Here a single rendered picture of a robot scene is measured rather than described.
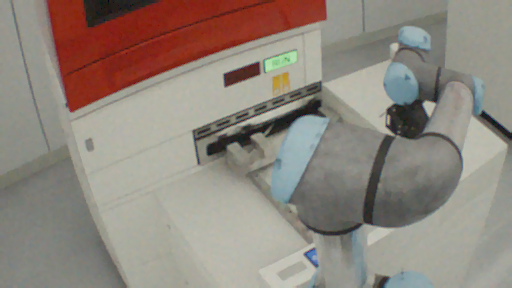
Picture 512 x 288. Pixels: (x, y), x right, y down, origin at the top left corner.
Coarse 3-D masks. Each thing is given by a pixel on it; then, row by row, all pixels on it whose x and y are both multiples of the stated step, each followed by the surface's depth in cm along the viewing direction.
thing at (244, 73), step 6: (252, 66) 161; (258, 66) 162; (234, 72) 159; (240, 72) 160; (246, 72) 161; (252, 72) 162; (258, 72) 163; (228, 78) 159; (234, 78) 160; (240, 78) 161; (246, 78) 162; (228, 84) 160
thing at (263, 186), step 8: (248, 176) 168; (256, 176) 164; (256, 184) 164; (264, 184) 162; (264, 192) 161; (272, 200) 158; (280, 208) 155; (288, 208) 154; (288, 216) 152; (296, 216) 151; (296, 224) 149; (304, 232) 146; (312, 240) 144
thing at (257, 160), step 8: (288, 128) 176; (272, 136) 173; (280, 136) 173; (280, 144) 170; (248, 152) 168; (256, 152) 168; (232, 160) 166; (256, 160) 165; (264, 160) 166; (272, 160) 168; (232, 168) 167; (240, 168) 163; (248, 168) 165; (256, 168) 166
